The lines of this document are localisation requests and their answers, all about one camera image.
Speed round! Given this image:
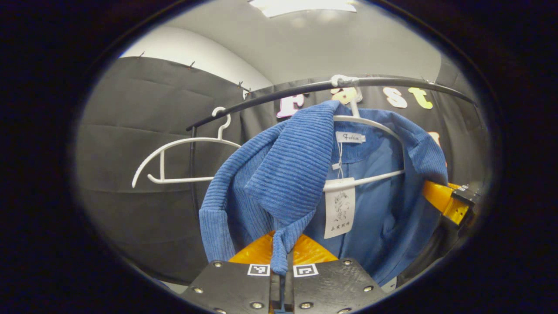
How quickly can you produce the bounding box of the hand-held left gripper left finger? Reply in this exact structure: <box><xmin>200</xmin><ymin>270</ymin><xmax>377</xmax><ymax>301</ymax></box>
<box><xmin>180</xmin><ymin>231</ymin><xmax>284</xmax><ymax>314</ymax></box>

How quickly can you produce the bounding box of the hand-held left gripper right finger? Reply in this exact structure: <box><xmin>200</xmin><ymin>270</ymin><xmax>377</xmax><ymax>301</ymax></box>
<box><xmin>286</xmin><ymin>233</ymin><xmax>388</xmax><ymax>314</ymax></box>

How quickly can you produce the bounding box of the white clothes hanger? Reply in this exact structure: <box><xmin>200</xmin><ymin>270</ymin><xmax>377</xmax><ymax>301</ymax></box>
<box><xmin>323</xmin><ymin>75</ymin><xmax>406</xmax><ymax>192</ymax></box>
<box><xmin>132</xmin><ymin>107</ymin><xmax>242</xmax><ymax>189</ymax></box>

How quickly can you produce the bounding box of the blue corduroy jacket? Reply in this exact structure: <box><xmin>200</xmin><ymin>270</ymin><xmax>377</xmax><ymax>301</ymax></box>
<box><xmin>198</xmin><ymin>100</ymin><xmax>449</xmax><ymax>286</ymax></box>

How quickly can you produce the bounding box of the black clothes rack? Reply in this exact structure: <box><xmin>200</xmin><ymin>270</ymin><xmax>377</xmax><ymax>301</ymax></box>
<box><xmin>186</xmin><ymin>77</ymin><xmax>476</xmax><ymax>214</ymax></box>

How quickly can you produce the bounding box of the black backdrop cloth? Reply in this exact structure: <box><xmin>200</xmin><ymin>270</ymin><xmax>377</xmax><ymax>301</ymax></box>
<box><xmin>76</xmin><ymin>57</ymin><xmax>491</xmax><ymax>284</ymax></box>

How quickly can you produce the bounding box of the large ceiling light panel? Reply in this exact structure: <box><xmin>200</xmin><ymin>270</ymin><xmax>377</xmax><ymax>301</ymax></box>
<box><xmin>248</xmin><ymin>0</ymin><xmax>358</xmax><ymax>18</ymax></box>

